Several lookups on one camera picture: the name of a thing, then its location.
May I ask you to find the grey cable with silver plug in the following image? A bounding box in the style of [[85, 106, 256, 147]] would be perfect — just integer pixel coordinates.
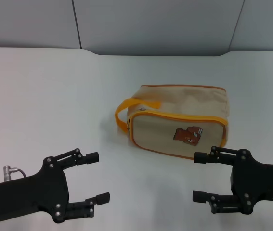
[[2, 164, 27, 183]]

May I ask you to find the beige food bag orange trim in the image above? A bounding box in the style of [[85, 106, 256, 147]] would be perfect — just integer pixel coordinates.
[[114, 84, 230, 161]]

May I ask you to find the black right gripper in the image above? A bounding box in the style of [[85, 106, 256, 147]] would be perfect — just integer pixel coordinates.
[[192, 145, 273, 215]]

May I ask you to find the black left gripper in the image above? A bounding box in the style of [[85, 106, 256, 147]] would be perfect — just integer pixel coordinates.
[[0, 148, 111, 224]]

